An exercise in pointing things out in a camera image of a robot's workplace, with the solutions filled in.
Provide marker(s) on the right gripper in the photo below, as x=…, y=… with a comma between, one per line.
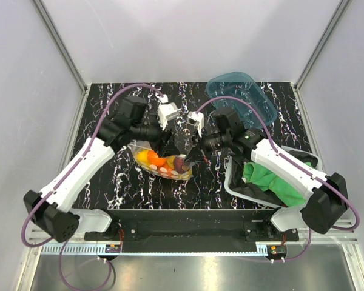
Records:
x=199, y=150

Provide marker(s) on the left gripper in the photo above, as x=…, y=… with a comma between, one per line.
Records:
x=165, y=143

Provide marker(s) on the dark red fake fruit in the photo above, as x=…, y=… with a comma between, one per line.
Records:
x=180, y=166

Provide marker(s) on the clear zip top bag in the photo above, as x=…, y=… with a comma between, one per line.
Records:
x=170, y=167

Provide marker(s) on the fake orange fruit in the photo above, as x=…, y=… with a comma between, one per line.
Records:
x=155, y=160

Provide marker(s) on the yellow fake lemon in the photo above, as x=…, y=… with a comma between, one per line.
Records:
x=142, y=157

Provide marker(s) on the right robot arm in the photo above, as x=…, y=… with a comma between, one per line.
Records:
x=324, y=195

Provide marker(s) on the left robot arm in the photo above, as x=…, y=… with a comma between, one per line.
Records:
x=51, y=208

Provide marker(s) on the white laundry basket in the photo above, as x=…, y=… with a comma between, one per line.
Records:
x=245, y=191

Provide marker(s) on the green microfibre cloth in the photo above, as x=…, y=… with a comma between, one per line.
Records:
x=265, y=180

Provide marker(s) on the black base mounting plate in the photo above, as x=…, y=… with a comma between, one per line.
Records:
x=195, y=232

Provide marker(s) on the teal plastic container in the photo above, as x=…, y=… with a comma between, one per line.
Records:
x=252, y=104

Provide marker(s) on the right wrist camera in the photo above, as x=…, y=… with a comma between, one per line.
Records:
x=196, y=119

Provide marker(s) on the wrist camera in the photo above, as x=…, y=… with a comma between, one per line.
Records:
x=166, y=112
x=196, y=119

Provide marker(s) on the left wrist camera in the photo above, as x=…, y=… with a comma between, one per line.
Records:
x=166, y=112

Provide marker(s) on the aluminium frame rail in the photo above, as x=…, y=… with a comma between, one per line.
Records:
x=47, y=20

